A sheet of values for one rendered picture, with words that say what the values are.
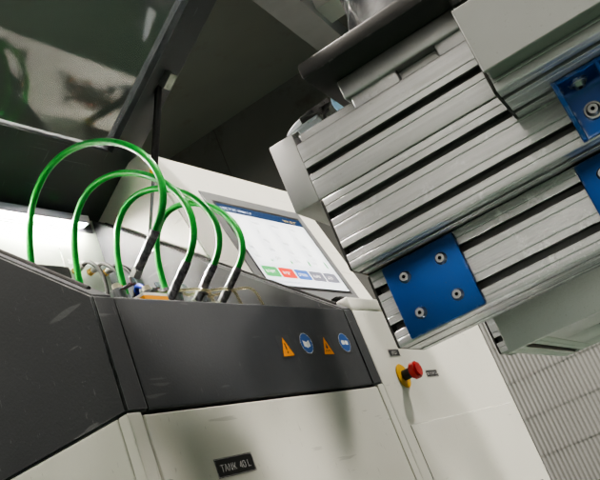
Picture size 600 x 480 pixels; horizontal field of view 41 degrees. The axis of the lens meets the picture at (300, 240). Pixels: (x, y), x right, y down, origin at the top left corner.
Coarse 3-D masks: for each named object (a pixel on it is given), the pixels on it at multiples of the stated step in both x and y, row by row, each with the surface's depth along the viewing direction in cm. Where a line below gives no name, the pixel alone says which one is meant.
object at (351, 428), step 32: (160, 416) 103; (192, 416) 108; (224, 416) 113; (256, 416) 119; (288, 416) 126; (320, 416) 133; (352, 416) 142; (384, 416) 151; (160, 448) 100; (192, 448) 105; (224, 448) 110; (256, 448) 116; (288, 448) 122; (320, 448) 129; (352, 448) 137; (384, 448) 145
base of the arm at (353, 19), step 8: (344, 0) 97; (352, 0) 94; (360, 0) 93; (368, 0) 92; (376, 0) 90; (384, 0) 90; (392, 0) 89; (344, 8) 98; (352, 8) 95; (360, 8) 92; (368, 8) 91; (376, 8) 90; (352, 16) 95; (360, 16) 92; (368, 16) 91; (352, 24) 95
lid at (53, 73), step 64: (0, 0) 155; (64, 0) 165; (128, 0) 176; (192, 0) 187; (0, 64) 162; (64, 64) 173; (128, 64) 185; (0, 128) 168; (64, 128) 182; (128, 128) 193; (0, 192) 177; (64, 192) 190
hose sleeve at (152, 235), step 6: (150, 234) 145; (156, 234) 145; (150, 240) 145; (144, 246) 146; (150, 246) 145; (144, 252) 146; (138, 258) 146; (144, 258) 146; (138, 264) 146; (144, 264) 146
